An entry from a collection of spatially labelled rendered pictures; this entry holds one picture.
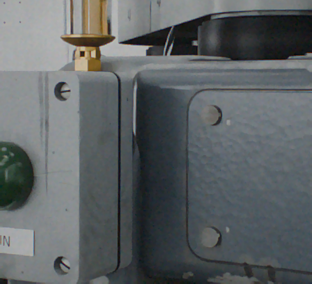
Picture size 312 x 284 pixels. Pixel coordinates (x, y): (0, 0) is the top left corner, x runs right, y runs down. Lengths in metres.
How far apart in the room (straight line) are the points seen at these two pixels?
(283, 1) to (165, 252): 0.17
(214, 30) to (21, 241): 0.19
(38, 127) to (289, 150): 0.11
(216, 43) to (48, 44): 6.28
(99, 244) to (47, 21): 6.42
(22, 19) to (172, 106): 6.54
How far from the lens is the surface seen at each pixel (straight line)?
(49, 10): 6.79
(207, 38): 0.52
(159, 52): 0.89
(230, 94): 0.38
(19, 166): 0.37
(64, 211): 0.37
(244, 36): 0.50
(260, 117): 0.38
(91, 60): 0.45
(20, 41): 6.93
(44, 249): 0.38
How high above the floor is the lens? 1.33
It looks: 3 degrees down
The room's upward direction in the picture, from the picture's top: straight up
